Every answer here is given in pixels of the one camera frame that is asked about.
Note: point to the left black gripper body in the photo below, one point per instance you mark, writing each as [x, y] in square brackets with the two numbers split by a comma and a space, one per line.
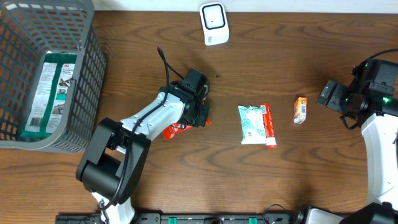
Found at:
[198, 118]

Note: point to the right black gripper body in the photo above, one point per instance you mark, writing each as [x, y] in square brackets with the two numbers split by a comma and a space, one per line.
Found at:
[339, 98]

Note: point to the red Nescafe coffee pack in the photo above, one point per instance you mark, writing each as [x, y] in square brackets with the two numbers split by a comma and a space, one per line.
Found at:
[171, 131]

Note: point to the orange tissue packet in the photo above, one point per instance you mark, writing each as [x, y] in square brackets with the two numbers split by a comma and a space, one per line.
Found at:
[300, 110]

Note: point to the mint green wet wipes pack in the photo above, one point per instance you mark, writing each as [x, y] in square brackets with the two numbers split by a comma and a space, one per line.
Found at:
[252, 124]

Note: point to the red Nescafe stick sachet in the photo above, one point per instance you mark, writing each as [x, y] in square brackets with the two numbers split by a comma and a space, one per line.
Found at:
[269, 127]

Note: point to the green white 3M package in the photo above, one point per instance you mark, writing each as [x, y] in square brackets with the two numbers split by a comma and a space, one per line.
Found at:
[50, 96]

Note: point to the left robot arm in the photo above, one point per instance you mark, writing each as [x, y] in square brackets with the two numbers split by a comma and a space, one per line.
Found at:
[113, 162]

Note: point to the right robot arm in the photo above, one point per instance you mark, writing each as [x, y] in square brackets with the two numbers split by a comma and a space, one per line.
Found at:
[376, 115]

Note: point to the white barcode scanner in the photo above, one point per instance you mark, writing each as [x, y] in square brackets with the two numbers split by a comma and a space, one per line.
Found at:
[214, 23]

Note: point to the grey plastic mesh basket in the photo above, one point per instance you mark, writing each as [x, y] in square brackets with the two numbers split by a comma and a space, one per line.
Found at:
[29, 31]

